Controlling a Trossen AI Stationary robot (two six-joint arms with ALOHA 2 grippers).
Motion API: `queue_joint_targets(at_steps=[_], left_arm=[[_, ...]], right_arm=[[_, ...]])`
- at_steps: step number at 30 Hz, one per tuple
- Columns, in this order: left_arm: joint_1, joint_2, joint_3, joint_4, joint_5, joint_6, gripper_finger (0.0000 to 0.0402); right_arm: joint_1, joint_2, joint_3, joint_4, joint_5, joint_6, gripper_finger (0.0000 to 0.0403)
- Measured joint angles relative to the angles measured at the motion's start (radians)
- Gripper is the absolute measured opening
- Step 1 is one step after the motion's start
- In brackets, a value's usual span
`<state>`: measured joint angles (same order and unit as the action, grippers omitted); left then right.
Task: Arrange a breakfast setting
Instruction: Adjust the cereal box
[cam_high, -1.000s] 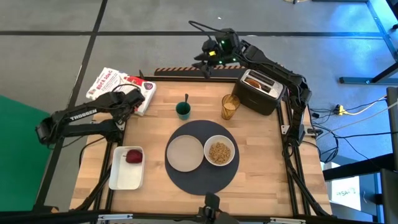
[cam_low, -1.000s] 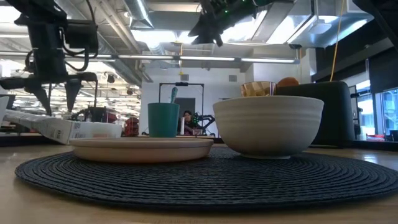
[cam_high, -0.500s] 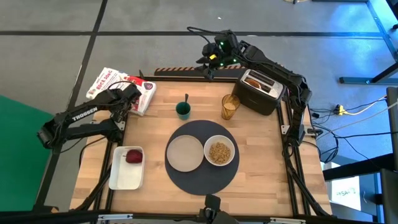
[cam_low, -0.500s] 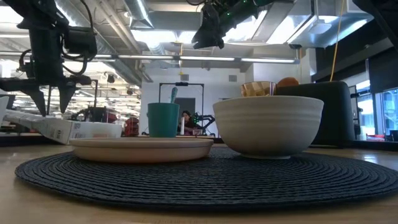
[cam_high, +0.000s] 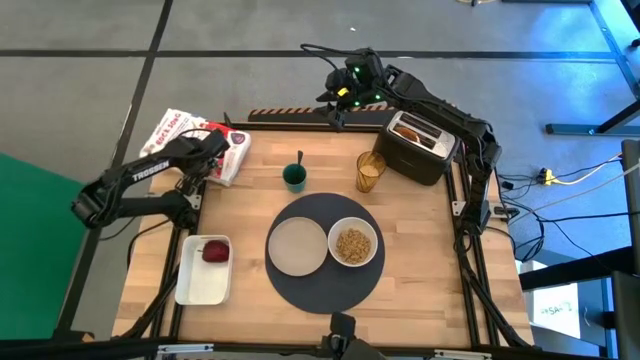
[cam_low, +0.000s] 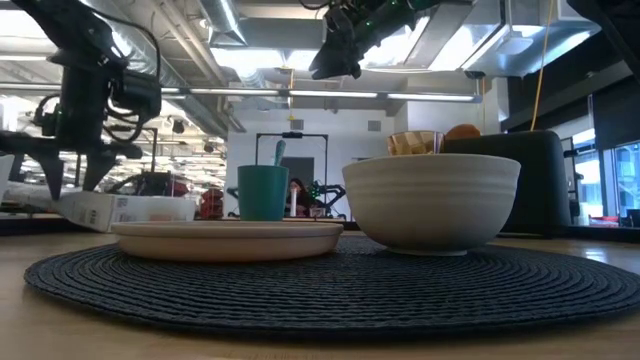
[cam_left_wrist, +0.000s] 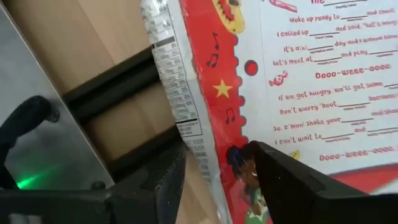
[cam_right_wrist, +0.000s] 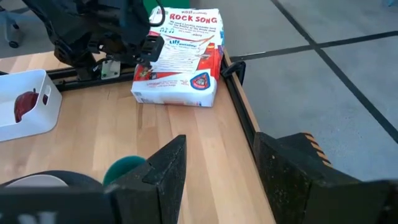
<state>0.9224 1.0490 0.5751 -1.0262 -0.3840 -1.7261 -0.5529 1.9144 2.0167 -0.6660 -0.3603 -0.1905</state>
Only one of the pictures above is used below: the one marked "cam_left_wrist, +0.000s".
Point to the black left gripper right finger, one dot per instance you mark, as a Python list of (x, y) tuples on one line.
[(295, 193)]

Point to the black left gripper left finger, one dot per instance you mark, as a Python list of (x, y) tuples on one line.
[(155, 186)]

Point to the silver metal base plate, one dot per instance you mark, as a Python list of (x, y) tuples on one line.
[(46, 149)]

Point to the black frame bar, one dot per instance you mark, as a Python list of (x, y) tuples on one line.
[(146, 149), (112, 84)]

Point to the Life cinnamon cereal box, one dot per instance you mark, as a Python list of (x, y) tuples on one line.
[(280, 77)]

